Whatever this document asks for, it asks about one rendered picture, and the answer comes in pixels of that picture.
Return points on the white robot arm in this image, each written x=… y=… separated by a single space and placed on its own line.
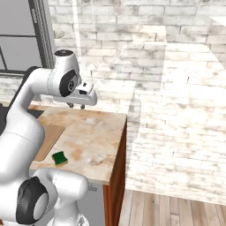
x=20 y=138

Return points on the grey framed window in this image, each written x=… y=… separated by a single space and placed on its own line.
x=22 y=36

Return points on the brown wooden counter cabinet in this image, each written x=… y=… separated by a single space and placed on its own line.
x=116 y=173

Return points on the green and yellow sponge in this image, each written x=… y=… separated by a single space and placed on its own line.
x=59 y=158

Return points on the black hob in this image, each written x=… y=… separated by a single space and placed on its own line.
x=4 y=116

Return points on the tan wooden cutting board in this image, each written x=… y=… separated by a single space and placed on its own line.
x=50 y=140

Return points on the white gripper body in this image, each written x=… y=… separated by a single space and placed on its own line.
x=84 y=98

